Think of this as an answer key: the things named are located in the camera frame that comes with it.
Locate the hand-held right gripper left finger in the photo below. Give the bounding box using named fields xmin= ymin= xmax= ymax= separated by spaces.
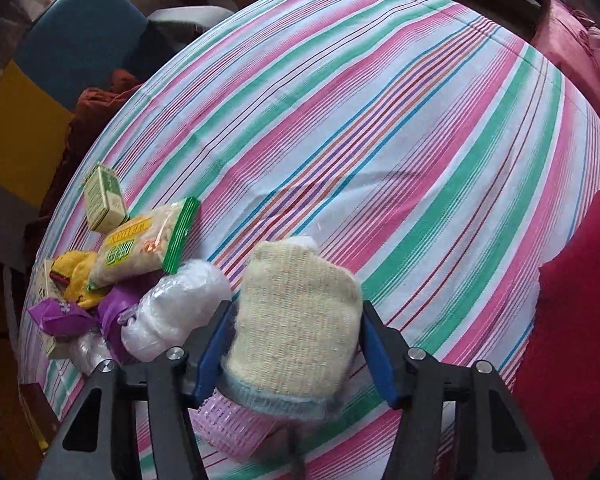
xmin=37 ymin=301 xmax=241 ymax=480

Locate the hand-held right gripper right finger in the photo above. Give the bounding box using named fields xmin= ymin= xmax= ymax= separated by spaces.
xmin=361 ymin=301 xmax=556 ymax=480

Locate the cream knitted glove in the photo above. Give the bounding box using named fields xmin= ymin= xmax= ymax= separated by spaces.
xmin=221 ymin=235 xmax=363 ymax=421

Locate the noodle packet with green edge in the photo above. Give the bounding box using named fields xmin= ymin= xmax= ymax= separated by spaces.
xmin=87 ymin=197 xmax=201 ymax=291

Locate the purple plastic bag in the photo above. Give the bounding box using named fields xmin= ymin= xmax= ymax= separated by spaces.
xmin=97 ymin=282 xmax=153 ymax=361

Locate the clear plastic bag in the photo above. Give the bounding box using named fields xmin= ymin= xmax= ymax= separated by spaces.
xmin=70 ymin=332 xmax=126 ymax=376

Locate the yellow knitted sock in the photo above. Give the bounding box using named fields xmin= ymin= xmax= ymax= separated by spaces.
xmin=50 ymin=250 xmax=113 ymax=309

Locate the purple flower-print packet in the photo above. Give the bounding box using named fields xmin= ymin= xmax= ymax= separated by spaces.
xmin=28 ymin=297 xmax=98 ymax=336

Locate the small cream box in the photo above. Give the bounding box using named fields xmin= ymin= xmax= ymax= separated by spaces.
xmin=36 ymin=259 xmax=71 ymax=360

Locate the brown wooden board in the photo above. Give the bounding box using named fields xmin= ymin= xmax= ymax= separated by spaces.
xmin=19 ymin=382 xmax=61 ymax=456

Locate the green carton box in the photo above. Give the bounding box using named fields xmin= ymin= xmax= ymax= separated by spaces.
xmin=82 ymin=162 xmax=130 ymax=233

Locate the red blanket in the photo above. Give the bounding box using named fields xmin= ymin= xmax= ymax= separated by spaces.
xmin=510 ymin=185 xmax=600 ymax=480

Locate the striped bed sheet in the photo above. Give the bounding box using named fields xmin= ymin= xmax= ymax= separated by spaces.
xmin=17 ymin=0 xmax=600 ymax=480

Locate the maroon blanket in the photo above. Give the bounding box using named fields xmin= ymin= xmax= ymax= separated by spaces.
xmin=22 ymin=70 xmax=146 ymax=261

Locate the grey padded armrest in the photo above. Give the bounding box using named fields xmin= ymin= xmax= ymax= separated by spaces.
xmin=147 ymin=4 xmax=236 ymax=53

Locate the yellow blue grey armchair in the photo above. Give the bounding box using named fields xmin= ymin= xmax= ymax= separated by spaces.
xmin=0 ymin=0 xmax=148 ymax=261

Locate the dark red quilt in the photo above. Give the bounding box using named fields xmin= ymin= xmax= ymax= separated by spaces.
xmin=530 ymin=0 xmax=600 ymax=126

